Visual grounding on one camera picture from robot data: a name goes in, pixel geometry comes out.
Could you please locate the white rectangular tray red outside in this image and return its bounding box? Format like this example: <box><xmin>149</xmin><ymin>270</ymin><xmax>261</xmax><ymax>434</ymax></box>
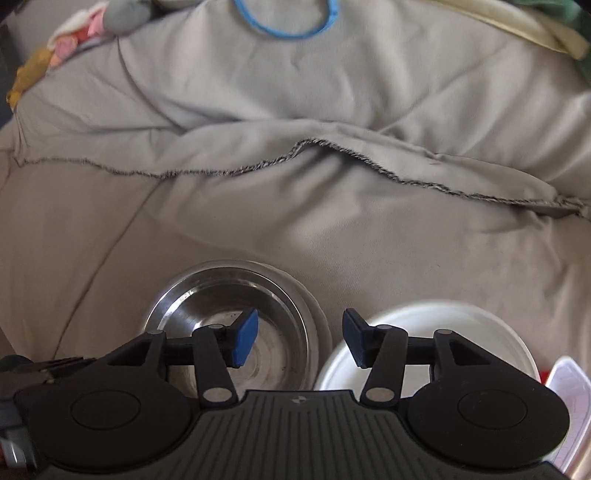
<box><xmin>538</xmin><ymin>355</ymin><xmax>591</xmax><ymax>480</ymax></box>

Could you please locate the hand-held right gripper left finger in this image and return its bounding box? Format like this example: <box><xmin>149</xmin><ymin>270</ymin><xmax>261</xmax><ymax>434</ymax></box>
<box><xmin>106</xmin><ymin>309</ymin><xmax>259</xmax><ymax>409</ymax></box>

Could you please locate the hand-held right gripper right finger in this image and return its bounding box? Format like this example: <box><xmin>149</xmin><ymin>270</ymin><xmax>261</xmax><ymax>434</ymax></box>
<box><xmin>342</xmin><ymin>308</ymin><xmax>497</xmax><ymax>409</ymax></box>

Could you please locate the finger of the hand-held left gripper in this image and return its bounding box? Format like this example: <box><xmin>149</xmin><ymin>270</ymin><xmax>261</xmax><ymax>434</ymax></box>
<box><xmin>25</xmin><ymin>356</ymin><xmax>100</xmax><ymax>381</ymax></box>

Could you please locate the white bowl gold rim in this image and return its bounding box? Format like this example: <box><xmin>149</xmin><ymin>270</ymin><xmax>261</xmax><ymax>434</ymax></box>
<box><xmin>313</xmin><ymin>300</ymin><xmax>542</xmax><ymax>394</ymax></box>

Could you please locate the grey plush toy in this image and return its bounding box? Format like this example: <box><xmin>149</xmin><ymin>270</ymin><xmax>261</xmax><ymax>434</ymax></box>
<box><xmin>104</xmin><ymin>0</ymin><xmax>154</xmax><ymax>34</ymax></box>

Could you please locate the stainless steel bowl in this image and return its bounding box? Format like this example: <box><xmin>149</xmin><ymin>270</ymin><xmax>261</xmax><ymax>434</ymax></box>
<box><xmin>142</xmin><ymin>265</ymin><xmax>321</xmax><ymax>398</ymax></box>

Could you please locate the cream cushion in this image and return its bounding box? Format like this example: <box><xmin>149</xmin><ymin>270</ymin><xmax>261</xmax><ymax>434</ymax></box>
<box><xmin>441</xmin><ymin>0</ymin><xmax>589</xmax><ymax>61</ymax></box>

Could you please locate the pink plush toy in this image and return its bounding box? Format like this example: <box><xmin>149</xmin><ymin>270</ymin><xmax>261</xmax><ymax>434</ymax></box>
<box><xmin>47</xmin><ymin>8</ymin><xmax>106</xmax><ymax>66</ymax></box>

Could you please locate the beige sofa cover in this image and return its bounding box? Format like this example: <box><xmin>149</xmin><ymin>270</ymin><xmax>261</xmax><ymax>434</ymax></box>
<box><xmin>0</xmin><ymin>0</ymin><xmax>591</xmax><ymax>407</ymax></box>

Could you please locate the yellow plush toy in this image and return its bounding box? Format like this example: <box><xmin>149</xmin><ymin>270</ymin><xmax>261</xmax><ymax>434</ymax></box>
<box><xmin>6</xmin><ymin>46</ymin><xmax>54</xmax><ymax>110</ymax></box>

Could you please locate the blue strap loop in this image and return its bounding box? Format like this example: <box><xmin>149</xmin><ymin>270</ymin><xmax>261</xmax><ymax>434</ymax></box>
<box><xmin>233</xmin><ymin>0</ymin><xmax>341</xmax><ymax>41</ymax></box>

